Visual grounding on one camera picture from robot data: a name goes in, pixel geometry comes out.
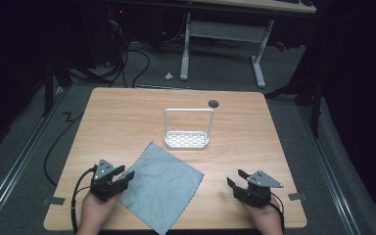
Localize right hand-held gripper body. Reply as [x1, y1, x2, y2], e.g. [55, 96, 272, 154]
[232, 169, 285, 209]

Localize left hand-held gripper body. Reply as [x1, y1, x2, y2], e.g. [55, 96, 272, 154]
[89, 159, 126, 202]

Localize grey cloth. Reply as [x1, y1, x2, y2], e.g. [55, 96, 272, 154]
[117, 141, 206, 235]

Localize person's left hand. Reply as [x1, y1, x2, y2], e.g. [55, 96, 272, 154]
[76, 190, 123, 235]

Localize person's right hand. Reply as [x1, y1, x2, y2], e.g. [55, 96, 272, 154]
[239, 197, 285, 235]

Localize grey tape piece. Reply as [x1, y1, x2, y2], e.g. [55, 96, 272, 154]
[42, 195, 67, 207]
[287, 192, 307, 202]

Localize black metal stand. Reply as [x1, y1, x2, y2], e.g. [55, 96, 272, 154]
[41, 58, 73, 118]
[263, 72, 325, 139]

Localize white-framed wooden desk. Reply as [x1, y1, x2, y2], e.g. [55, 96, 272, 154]
[179, 0, 317, 89]

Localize white wire rack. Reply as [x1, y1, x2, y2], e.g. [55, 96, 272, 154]
[163, 108, 215, 150]

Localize black floor cable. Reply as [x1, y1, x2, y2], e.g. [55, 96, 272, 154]
[43, 112, 84, 188]

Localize metal floor rail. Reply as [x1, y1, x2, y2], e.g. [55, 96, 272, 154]
[0, 87, 67, 229]
[298, 106, 362, 235]

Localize bundle of black cables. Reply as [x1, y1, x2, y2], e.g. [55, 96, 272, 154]
[71, 19, 152, 89]

